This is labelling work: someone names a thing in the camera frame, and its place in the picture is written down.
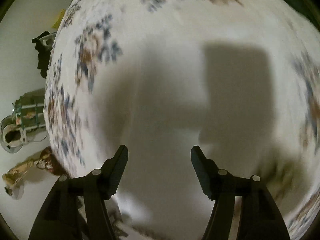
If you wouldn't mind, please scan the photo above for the floral bed cover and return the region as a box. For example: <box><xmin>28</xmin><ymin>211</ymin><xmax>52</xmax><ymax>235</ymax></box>
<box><xmin>44</xmin><ymin>0</ymin><xmax>319</xmax><ymax>239</ymax></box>

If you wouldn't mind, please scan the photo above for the teal storage shelf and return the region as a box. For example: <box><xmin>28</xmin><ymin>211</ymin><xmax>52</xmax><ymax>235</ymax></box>
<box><xmin>13</xmin><ymin>88</ymin><xmax>46</xmax><ymax>144</ymax></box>

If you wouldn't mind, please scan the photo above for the red patterned bag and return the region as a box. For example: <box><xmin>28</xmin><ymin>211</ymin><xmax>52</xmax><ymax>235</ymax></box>
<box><xmin>35</xmin><ymin>146</ymin><xmax>66</xmax><ymax>176</ymax></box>

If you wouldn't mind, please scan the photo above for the yellow box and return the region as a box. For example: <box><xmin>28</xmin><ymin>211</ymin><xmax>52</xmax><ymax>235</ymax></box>
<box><xmin>52</xmin><ymin>9</ymin><xmax>66</xmax><ymax>29</ymax></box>

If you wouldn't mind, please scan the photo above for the white round fan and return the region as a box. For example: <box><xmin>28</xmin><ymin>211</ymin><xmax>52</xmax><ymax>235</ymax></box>
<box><xmin>1</xmin><ymin>115</ymin><xmax>26</xmax><ymax>154</ymax></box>

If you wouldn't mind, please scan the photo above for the white knit sweater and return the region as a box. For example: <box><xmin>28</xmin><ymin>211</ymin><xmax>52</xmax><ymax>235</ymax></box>
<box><xmin>95</xmin><ymin>42</ymin><xmax>274</xmax><ymax>239</ymax></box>

